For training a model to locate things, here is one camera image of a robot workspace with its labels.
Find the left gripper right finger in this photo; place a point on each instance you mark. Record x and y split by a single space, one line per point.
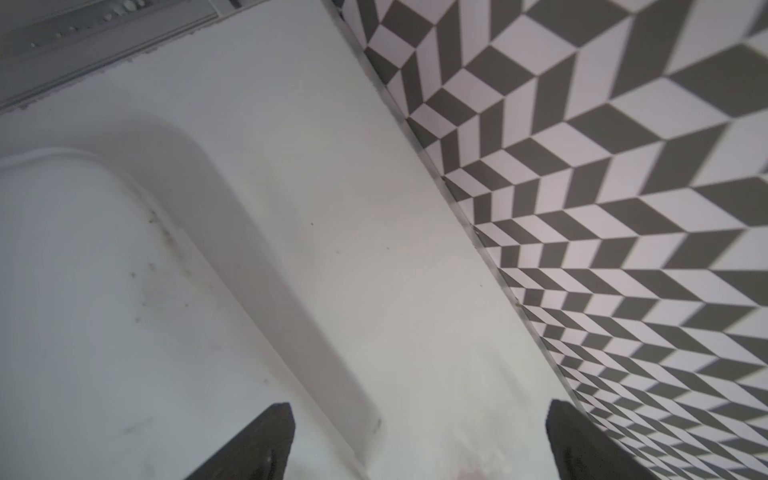
581 451

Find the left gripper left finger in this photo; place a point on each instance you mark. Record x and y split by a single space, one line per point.
259 451

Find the aluminium front rail frame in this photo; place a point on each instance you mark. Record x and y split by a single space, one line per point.
48 44

